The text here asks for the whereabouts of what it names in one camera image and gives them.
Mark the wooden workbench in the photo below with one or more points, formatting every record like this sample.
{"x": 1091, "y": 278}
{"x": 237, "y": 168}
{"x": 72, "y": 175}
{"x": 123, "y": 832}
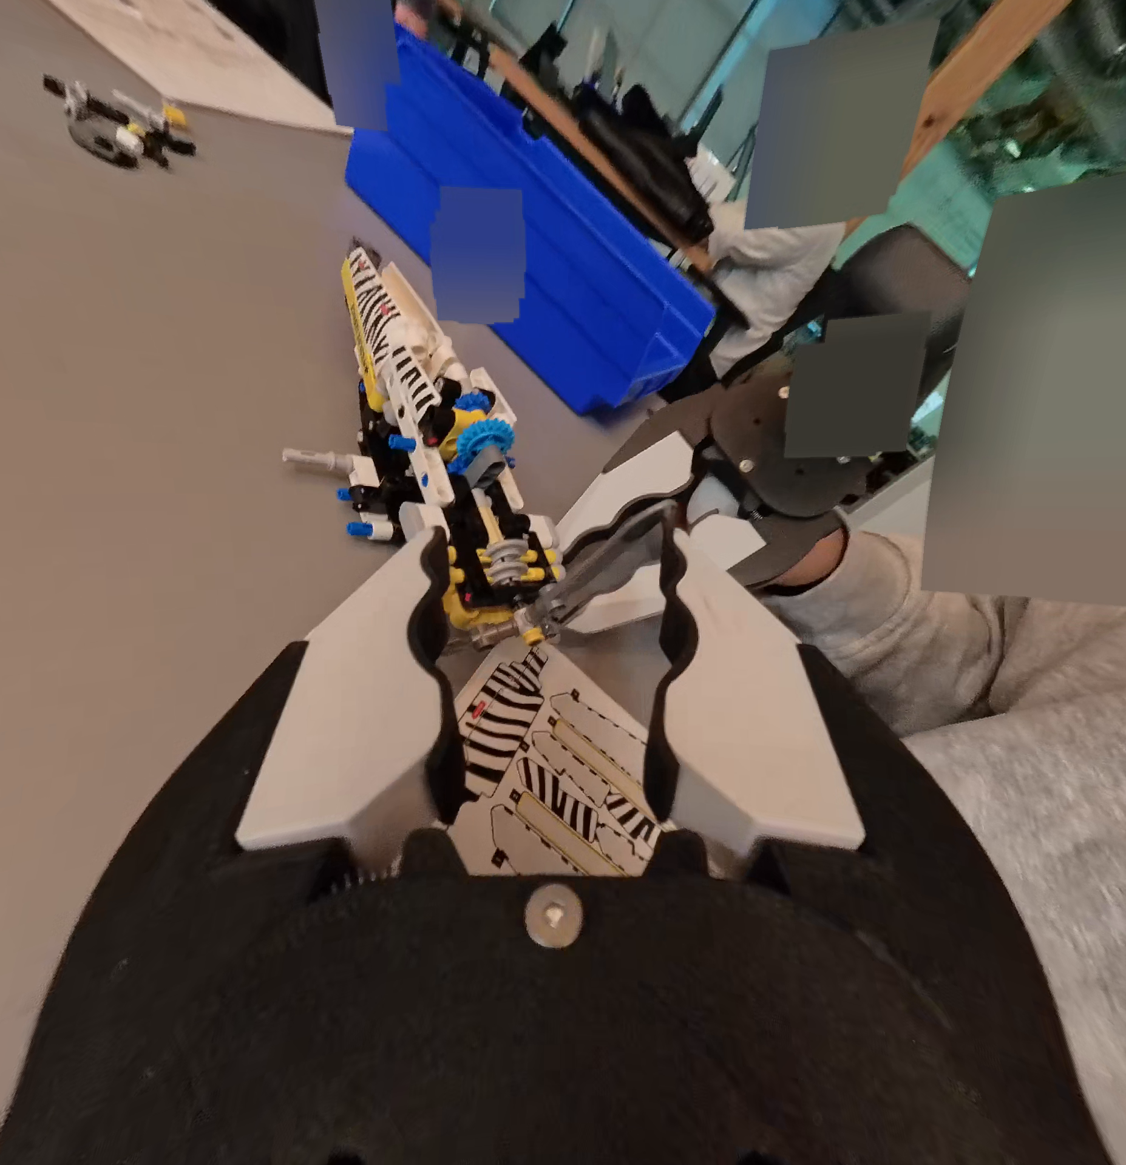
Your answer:
{"x": 525, "y": 86}

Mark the open instruction booklet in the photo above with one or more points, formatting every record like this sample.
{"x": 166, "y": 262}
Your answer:
{"x": 207, "y": 64}

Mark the wooden post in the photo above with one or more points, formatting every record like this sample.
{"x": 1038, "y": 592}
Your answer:
{"x": 981, "y": 82}

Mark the black office chair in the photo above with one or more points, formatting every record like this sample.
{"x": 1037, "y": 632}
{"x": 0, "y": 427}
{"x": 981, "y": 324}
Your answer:
{"x": 908, "y": 273}

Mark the person's grey zip hoodie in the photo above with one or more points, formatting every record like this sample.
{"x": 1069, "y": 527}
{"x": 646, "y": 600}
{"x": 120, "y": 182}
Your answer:
{"x": 1053, "y": 865}

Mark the person's right hand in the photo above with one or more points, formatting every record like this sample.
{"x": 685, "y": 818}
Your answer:
{"x": 817, "y": 565}

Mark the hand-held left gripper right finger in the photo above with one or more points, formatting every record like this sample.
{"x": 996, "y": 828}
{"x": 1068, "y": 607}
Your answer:
{"x": 762, "y": 729}

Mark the blue plastic bin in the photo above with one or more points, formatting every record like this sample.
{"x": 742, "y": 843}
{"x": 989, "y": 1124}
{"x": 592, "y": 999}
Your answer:
{"x": 599, "y": 318}

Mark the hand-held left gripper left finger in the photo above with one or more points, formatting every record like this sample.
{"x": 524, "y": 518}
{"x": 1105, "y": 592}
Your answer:
{"x": 344, "y": 729}

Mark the zebra striped sticker sheet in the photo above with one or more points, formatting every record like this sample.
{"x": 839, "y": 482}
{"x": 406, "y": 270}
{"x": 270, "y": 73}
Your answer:
{"x": 563, "y": 774}

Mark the pile of loose lego pieces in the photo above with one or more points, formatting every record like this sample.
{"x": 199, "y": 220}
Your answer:
{"x": 116, "y": 137}

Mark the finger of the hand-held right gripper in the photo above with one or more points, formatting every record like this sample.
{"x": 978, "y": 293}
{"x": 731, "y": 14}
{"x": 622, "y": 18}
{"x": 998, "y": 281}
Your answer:
{"x": 635, "y": 483}
{"x": 616, "y": 617}

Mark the person's right forearm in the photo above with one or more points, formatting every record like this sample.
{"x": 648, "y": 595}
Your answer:
{"x": 890, "y": 628}

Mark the lego airplane model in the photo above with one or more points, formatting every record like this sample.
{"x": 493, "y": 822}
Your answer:
{"x": 407, "y": 364}

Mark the black bag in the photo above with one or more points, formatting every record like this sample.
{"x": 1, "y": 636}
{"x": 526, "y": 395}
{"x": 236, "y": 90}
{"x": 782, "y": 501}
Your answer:
{"x": 644, "y": 164}

